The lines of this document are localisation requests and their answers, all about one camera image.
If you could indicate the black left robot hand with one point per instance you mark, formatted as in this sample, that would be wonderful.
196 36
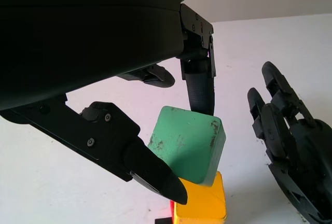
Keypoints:
77 40

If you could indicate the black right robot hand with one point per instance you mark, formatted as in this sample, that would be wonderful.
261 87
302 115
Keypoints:
301 161

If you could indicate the yellow wooden block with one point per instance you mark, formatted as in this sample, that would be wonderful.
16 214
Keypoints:
205 203

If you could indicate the green wooden block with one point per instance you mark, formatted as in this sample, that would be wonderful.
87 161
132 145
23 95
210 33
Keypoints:
186 141

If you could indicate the black tape strip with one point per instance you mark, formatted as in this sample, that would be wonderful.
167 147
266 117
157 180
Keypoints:
163 221

